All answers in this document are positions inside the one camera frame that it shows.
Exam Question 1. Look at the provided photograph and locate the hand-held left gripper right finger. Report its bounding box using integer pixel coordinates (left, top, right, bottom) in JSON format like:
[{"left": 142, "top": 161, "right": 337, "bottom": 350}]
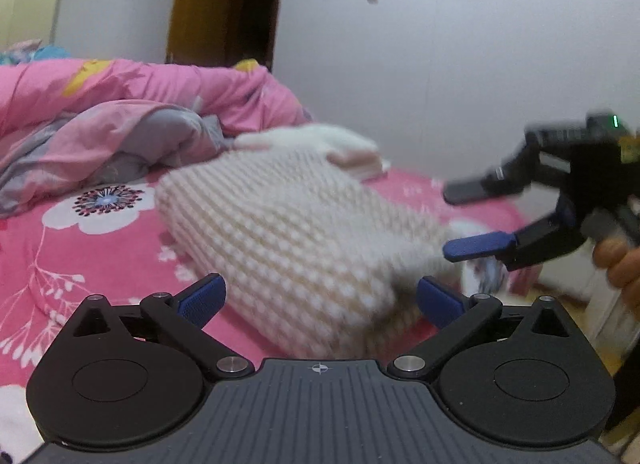
[{"left": 387, "top": 275, "right": 568, "bottom": 379}]

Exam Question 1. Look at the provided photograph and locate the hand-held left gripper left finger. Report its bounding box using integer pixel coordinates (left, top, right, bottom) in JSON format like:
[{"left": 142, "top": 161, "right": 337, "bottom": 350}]
[{"left": 72, "top": 272, "right": 256, "bottom": 379}]

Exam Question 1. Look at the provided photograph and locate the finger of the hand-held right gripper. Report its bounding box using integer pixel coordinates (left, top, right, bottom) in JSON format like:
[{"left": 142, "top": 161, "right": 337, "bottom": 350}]
[
  {"left": 443, "top": 143, "right": 539, "bottom": 206},
  {"left": 443, "top": 210, "right": 589, "bottom": 273}
]

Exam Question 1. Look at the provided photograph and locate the beige white checked knit coat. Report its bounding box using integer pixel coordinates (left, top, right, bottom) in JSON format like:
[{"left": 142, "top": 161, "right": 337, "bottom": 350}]
[{"left": 154, "top": 143, "right": 467, "bottom": 361}]

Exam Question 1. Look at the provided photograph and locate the person's right hand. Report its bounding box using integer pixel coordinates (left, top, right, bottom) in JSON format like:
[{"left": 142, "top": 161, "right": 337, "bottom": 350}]
[{"left": 591, "top": 235, "right": 640, "bottom": 306}]

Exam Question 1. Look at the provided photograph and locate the pink floral bed blanket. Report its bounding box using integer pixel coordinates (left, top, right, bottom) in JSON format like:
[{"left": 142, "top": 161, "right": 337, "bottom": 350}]
[{"left": 0, "top": 163, "right": 538, "bottom": 447}]

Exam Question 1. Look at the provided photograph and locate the white fleece garment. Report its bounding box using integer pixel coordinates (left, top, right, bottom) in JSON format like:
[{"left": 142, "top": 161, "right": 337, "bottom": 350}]
[{"left": 234, "top": 123, "right": 389, "bottom": 181}]

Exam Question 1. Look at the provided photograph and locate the pink grey patterned quilt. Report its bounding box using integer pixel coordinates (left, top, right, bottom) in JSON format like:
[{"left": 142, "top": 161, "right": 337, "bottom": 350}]
[{"left": 0, "top": 57, "right": 314, "bottom": 218}]

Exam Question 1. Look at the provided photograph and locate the brown wooden door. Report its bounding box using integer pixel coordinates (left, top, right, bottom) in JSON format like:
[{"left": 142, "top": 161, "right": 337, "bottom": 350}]
[{"left": 167, "top": 0, "right": 289, "bottom": 71}]

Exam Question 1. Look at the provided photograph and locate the teal blue blanket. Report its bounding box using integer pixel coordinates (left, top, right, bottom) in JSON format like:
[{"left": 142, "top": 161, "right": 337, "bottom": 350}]
[{"left": 0, "top": 41, "right": 67, "bottom": 66}]

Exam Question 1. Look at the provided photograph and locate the light green wardrobe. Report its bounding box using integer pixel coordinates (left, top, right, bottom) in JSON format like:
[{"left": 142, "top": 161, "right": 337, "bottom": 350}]
[{"left": 0, "top": 0, "right": 69, "bottom": 48}]

